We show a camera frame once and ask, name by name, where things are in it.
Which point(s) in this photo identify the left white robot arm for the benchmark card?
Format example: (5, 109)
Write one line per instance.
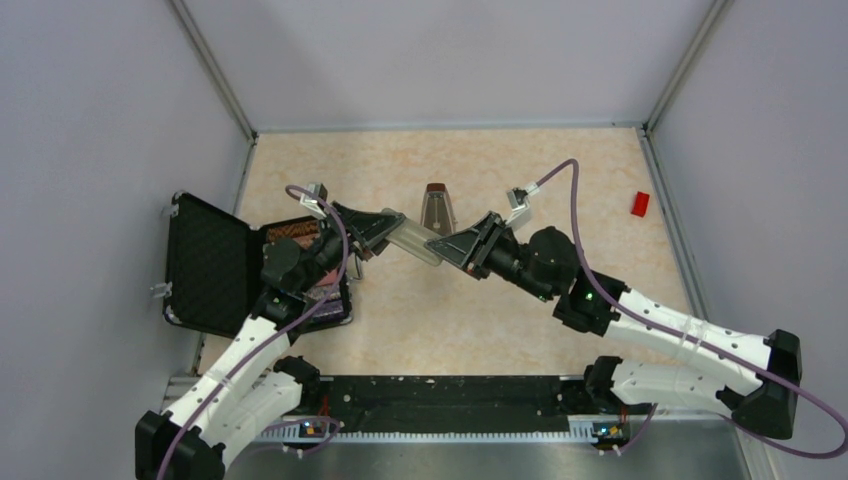
(252, 344)

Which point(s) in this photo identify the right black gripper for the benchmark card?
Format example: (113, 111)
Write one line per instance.
(473, 247)

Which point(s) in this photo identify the red small block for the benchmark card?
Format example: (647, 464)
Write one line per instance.
(640, 204)

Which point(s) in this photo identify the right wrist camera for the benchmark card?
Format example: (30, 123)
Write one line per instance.
(519, 201)

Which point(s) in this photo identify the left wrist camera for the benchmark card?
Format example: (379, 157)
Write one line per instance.
(312, 200)

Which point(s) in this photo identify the brown wooden metronome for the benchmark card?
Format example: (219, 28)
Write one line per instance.
(437, 210)

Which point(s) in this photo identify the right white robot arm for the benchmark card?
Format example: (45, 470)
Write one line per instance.
(720, 370)

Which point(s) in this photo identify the black poker chip case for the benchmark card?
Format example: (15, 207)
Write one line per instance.
(213, 266)

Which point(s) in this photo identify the pink card deck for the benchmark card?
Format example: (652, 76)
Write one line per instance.
(331, 278)

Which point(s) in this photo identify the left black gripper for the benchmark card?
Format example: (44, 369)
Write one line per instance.
(367, 229)

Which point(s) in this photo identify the white remote control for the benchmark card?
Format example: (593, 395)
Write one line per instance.
(412, 238)

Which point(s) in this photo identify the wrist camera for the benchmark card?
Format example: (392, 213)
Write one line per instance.
(312, 200)
(519, 201)

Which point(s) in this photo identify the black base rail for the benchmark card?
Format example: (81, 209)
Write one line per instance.
(450, 409)

